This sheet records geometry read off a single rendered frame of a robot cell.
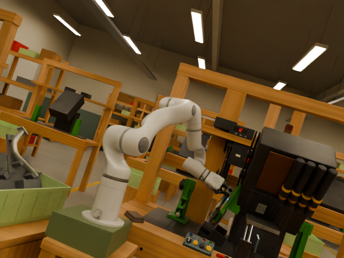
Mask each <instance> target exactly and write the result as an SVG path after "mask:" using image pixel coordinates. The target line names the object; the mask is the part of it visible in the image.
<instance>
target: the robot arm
mask: <svg viewBox="0 0 344 258"><path fill-rule="evenodd" d="M185 121H186V138H187V148H188V149H189V150H190V151H192V152H193V153H194V159H193V158H191V157H188V158H187V159H186V160H185V161H184V163H183V165H182V168H183V169H185V170H186V171H187V172H189V173H190V174H192V175H193V176H194V177H196V178H197V179H199V180H200V181H201V182H202V181H203V183H204V184H205V185H206V186H207V187H208V188H209V189H211V190H212V191H214V193H215V194H216V195H217V194H224V195H225V196H227V197H229V196H230V195H229V194H228V193H226V192H225V190H223V189H221V188H220V187H221V186H222V187H223V188H225V189H226V190H227V188H228V185H227V183H226V179H224V178H223V177H221V176H219V175H218V174H216V173H214V172H212V171H211V172H209V170H208V169H207V168H205V167H204V165H205V162H206V152H205V148H204V147H203V145H202V144H201V138H202V123H201V109H200V107H199V106H198V105H197V104H196V103H194V102H192V101H191V100H187V99H180V98H173V97H164V98H162V99H161V100H160V102H159V109H157V110H155V111H153V112H152V113H150V114H149V115H147V116H146V117H145V118H144V119H143V120H142V122H141V127H140V128H131V127H127V126H122V125H112V126H110V127H108V128H107V129H106V131H105V133H104V135H103V138H102V146H103V151H104V156H105V167H104V171H103V174H102V177H101V180H100V183H99V187H98V190H97V193H96V197H95V200H94V203H93V207H92V210H85V211H83V212H82V214H81V215H82V217H83V218H85V219H86V220H88V221H90V222H93V223H95V224H98V225H102V226H107V227H122V226H123V225H124V221H123V220H122V219H120V218H119V217H118V215H119V211H120V208H121V205H122V201H123V198H124V195H125V191H126V188H127V185H128V181H129V179H130V175H131V169H130V167H129V166H128V165H127V163H126V161H125V159H124V155H123V154H127V155H130V156H135V157H137V156H142V155H144V154H145V153H146V152H147V151H148V150H149V148H150V145H151V143H152V140H153V138H154V136H155V135H156V134H157V133H158V132H160V131H161V130H162V129H164V128H165V127H167V126H169V125H173V124H177V123H181V122H185Z"/></svg>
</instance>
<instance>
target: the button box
mask: <svg viewBox="0 0 344 258"><path fill-rule="evenodd" d="M189 234H190V232H187V235H186V237H185V239H184V242H183V245H184V246H186V247H189V248H191V249H193V250H196V251H198V252H200V253H203V254H205V255H207V256H211V254H212V251H213V248H214V245H215V243H214V242H212V244H209V240H207V239H206V241H205V242H203V241H202V239H204V238H202V237H200V236H199V239H196V236H197V235H195V234H193V236H190V235H189ZM187 238H191V242H190V243H188V242H187V241H186V239H187ZM193 241H197V242H198V244H197V245H194V244H193ZM201 243H203V244H204V248H201V247H200V244H201ZM206 246H210V247H211V251H207V250H206Z"/></svg>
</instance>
